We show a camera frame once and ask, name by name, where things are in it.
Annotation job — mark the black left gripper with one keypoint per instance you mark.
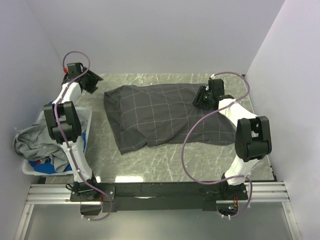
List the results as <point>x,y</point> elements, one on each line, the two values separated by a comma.
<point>94,79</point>

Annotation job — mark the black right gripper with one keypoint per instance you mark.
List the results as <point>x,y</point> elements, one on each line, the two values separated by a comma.
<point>202,91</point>

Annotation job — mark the dark grey checked pillowcase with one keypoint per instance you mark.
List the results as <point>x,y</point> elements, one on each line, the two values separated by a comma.
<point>151,115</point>

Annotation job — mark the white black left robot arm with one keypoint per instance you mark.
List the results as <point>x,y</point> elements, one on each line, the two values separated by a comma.
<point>64,126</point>

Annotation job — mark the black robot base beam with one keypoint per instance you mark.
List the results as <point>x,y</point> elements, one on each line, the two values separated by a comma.
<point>148,196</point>

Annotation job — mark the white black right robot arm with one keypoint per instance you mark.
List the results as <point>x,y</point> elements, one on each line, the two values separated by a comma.
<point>252,136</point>

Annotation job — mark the white plastic laundry basket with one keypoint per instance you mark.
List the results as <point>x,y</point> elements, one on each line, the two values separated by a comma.
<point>85,120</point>

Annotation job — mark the grey button shirt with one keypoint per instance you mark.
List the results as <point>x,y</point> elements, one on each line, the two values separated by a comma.
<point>35,144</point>

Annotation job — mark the blue garment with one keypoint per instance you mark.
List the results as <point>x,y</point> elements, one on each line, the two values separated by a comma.
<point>45,167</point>

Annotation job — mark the aluminium frame rail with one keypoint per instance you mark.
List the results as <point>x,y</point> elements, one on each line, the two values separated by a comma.
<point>57,194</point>

